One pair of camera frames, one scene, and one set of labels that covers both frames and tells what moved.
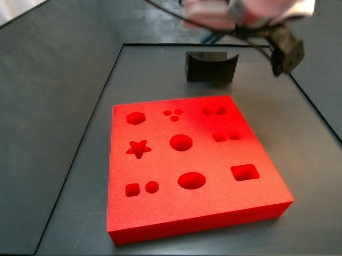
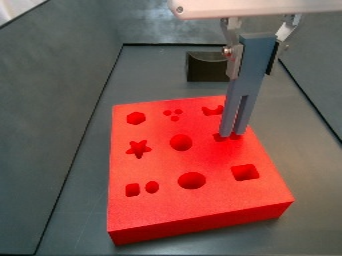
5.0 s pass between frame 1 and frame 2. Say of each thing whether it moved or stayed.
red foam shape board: stayed
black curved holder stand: stayed
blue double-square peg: moved
